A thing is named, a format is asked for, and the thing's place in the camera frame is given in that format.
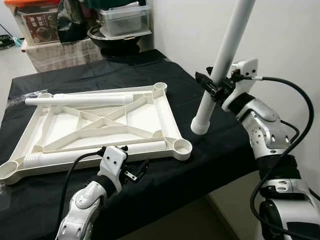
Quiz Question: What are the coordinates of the white plastic table top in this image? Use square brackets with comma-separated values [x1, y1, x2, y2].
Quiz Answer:
[0, 81, 194, 187]

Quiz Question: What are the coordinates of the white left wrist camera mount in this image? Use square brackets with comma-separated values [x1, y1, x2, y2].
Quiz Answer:
[98, 146, 128, 177]

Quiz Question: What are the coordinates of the black tablecloth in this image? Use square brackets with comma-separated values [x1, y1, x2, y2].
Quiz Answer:
[0, 48, 261, 240]

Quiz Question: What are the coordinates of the dark green round lid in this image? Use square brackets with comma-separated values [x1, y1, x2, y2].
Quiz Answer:
[82, 0, 148, 10]

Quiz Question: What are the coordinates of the coiled black cable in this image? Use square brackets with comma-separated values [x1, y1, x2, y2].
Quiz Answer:
[0, 34, 16, 50]

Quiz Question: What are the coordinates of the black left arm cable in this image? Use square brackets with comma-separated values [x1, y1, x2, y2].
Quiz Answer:
[57, 150, 107, 236]

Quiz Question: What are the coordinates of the clear lidded plastic container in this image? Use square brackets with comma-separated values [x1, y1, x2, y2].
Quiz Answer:
[96, 2, 152, 40]

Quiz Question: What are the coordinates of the white plastic table leg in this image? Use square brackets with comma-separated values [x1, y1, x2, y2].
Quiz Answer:
[190, 0, 257, 136]
[21, 140, 168, 168]
[24, 93, 135, 107]

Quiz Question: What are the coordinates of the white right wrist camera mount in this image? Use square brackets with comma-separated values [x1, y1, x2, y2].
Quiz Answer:
[221, 58, 260, 112]

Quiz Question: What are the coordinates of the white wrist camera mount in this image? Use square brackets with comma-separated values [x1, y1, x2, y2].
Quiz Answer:
[221, 58, 260, 112]
[98, 146, 128, 177]

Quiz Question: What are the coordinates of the clear plastic bag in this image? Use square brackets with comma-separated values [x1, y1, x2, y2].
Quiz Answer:
[4, 89, 51, 108]

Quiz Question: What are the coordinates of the beige patterned cloth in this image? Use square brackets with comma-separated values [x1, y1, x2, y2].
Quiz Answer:
[21, 37, 103, 73]

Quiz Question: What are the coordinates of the shiny black plastic bag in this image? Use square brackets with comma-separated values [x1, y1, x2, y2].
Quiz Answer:
[56, 0, 91, 45]

